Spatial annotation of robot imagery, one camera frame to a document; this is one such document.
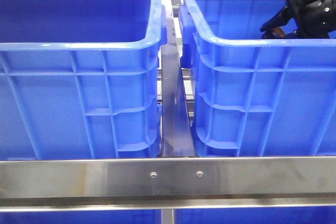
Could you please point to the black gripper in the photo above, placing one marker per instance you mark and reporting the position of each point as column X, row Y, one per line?
column 317, row 18

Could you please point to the blue bin with buttons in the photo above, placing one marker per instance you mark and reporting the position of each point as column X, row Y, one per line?
column 256, row 97

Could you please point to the steel shelf divider bar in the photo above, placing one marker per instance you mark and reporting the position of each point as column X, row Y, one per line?
column 176, row 132

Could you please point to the blue bin lower right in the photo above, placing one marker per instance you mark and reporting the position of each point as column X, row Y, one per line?
column 324, row 214

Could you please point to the blue empty bin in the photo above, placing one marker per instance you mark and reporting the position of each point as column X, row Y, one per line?
column 79, row 79

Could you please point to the blue bin lower left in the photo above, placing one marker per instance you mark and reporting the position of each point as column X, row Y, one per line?
column 113, row 216

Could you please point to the steel front shelf rail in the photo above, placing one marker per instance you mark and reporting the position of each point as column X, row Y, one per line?
column 162, row 183

